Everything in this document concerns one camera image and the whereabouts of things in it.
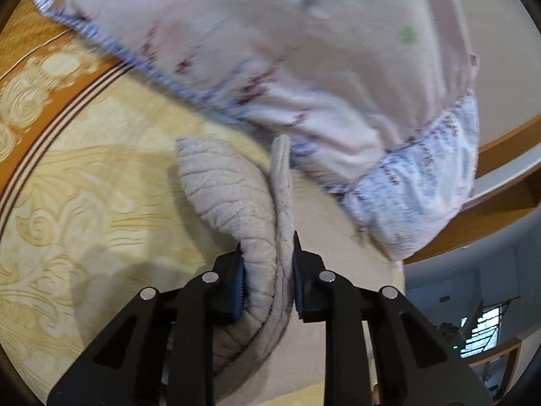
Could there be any window with grille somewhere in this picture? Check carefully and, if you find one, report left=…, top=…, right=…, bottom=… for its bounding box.
left=458, top=299, right=510, bottom=358

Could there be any beige cable-knit sweater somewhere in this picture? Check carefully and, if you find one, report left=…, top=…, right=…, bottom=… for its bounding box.
left=175, top=134, right=404, bottom=392

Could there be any blue floral pillow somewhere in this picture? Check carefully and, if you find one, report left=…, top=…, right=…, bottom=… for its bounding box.
left=30, top=0, right=481, bottom=263

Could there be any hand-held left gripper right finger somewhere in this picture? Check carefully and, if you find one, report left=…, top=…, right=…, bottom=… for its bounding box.
left=291, top=230, right=494, bottom=406

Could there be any wooden headboard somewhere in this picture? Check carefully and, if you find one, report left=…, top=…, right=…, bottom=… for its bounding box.
left=403, top=122, right=541, bottom=265

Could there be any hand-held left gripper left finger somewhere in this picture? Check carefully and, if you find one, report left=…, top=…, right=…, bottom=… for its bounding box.
left=46, top=243, right=246, bottom=406

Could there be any yellow orange patterned bed sheet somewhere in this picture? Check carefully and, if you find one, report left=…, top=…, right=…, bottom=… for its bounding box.
left=0, top=0, right=404, bottom=406

